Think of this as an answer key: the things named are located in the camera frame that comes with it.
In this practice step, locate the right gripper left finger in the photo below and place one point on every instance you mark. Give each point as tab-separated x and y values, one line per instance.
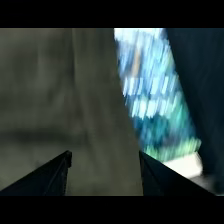
46	180

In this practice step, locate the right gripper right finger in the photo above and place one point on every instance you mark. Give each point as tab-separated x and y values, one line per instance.
166	181

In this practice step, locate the olive green garment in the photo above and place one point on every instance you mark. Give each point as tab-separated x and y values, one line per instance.
66	100

